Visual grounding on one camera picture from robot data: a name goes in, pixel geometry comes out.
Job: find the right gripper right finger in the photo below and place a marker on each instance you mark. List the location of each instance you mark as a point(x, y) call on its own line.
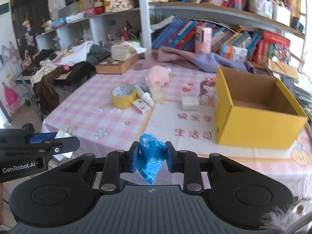
point(172, 158)

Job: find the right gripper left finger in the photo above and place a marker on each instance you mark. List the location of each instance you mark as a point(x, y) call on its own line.
point(132, 157)

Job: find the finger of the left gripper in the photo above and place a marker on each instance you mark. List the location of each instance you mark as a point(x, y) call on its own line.
point(41, 137)

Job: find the blue plastic bag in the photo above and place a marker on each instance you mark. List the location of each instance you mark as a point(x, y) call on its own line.
point(151, 158)

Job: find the small white red box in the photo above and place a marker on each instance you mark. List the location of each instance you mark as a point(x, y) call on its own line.
point(141, 106)

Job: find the white square charger box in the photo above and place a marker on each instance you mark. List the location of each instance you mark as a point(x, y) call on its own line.
point(189, 103)

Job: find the white dropper bottle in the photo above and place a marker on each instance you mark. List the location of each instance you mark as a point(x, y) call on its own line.
point(144, 96)

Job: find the yellow tape roll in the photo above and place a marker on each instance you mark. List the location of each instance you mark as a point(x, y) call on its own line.
point(123, 96)

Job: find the pink plush pig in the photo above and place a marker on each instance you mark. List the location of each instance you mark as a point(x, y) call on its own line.
point(158, 76)

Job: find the yellow cardboard box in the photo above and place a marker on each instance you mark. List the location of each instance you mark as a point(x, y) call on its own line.
point(253, 110)

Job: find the beige soap block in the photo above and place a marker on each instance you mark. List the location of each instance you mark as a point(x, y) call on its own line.
point(156, 94)

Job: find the pink checkered tablecloth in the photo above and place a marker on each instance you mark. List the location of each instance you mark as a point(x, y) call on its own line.
point(102, 128)

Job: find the wooden chess box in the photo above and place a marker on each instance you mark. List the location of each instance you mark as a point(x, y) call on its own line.
point(111, 66)

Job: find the white shirt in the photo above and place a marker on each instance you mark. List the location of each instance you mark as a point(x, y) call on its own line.
point(78, 54)

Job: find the dark grey garment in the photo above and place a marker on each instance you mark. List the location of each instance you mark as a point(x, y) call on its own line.
point(97, 54)

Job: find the tissue pack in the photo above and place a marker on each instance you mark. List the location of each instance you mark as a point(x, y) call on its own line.
point(125, 50)

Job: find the pink purple cloth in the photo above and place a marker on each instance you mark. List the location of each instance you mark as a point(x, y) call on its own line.
point(206, 62)

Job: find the orange white box stack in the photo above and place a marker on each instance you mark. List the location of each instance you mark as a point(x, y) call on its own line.
point(233, 53)

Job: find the pink cylindrical device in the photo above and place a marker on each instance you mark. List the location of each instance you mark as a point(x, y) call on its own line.
point(203, 40)

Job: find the stack of papers books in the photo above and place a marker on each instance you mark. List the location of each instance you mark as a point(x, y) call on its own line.
point(298, 84)

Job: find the red book box set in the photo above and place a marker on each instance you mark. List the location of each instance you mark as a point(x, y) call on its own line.
point(269, 46)

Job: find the white bookshelf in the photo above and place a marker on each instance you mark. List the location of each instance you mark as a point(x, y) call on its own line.
point(143, 16)

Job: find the white pen holder box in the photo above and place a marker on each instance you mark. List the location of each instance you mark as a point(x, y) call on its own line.
point(281, 14)

